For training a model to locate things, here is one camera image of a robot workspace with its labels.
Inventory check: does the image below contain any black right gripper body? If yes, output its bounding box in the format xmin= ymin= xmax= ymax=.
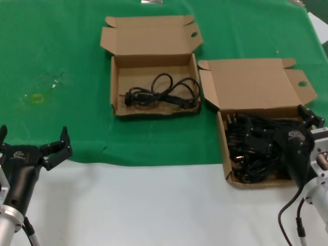
xmin=274 ymin=127 xmax=316 ymax=187

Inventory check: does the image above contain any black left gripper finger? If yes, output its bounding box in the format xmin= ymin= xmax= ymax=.
xmin=0 ymin=125 xmax=8 ymax=150
xmin=38 ymin=125 xmax=73 ymax=172

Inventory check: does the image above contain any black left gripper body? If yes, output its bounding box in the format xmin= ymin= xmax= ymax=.
xmin=0 ymin=143 xmax=44 ymax=216

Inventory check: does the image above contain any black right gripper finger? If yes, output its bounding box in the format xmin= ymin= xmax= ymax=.
xmin=242 ymin=119 xmax=277 ymax=155
xmin=297 ymin=104 xmax=325 ymax=129

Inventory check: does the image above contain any black power cord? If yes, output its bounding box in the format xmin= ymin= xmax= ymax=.
xmin=234 ymin=163 xmax=289 ymax=184
xmin=119 ymin=73 xmax=201 ymax=111
xmin=226 ymin=114 xmax=243 ymax=136
xmin=231 ymin=152 xmax=254 ymax=167

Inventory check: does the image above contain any cardboard box with intact rim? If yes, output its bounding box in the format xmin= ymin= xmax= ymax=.
xmin=197 ymin=58 xmax=319 ymax=191

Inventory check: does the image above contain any cardboard box with torn rim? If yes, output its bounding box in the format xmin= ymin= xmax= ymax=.
xmin=99 ymin=14 xmax=204 ymax=118

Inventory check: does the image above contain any white paper sheet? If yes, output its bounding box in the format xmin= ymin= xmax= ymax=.
xmin=306 ymin=11 xmax=328 ymax=45

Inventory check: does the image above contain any green table cloth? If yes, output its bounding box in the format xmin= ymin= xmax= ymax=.
xmin=0 ymin=0 xmax=328 ymax=168

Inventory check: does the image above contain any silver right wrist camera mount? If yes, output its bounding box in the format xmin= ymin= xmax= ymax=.
xmin=310 ymin=127 xmax=328 ymax=181

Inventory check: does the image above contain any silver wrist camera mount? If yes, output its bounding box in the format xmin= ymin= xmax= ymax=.
xmin=310 ymin=127 xmax=328 ymax=181
xmin=0 ymin=151 xmax=11 ymax=207

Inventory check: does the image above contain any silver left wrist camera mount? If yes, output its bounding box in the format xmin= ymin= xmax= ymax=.
xmin=0 ymin=151 xmax=11 ymax=207

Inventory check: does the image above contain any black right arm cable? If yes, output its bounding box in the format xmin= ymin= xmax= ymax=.
xmin=278 ymin=188 xmax=304 ymax=246

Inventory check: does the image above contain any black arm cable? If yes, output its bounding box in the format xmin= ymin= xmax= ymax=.
xmin=22 ymin=216 xmax=41 ymax=246
xmin=278 ymin=188 xmax=304 ymax=246

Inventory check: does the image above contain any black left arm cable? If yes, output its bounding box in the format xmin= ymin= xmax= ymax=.
xmin=22 ymin=216 xmax=41 ymax=246

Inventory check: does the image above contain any right arm cable with connector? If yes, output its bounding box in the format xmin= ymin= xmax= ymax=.
xmin=296 ymin=198 xmax=308 ymax=246

